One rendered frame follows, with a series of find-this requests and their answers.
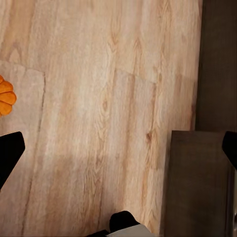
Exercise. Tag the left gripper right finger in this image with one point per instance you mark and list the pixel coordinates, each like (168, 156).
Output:
(229, 146)

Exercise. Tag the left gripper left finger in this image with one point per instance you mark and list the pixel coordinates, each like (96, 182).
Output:
(12, 147)

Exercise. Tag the pumpkin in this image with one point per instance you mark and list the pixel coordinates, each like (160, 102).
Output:
(7, 97)

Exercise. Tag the cabinet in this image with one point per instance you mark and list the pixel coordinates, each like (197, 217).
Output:
(202, 182)

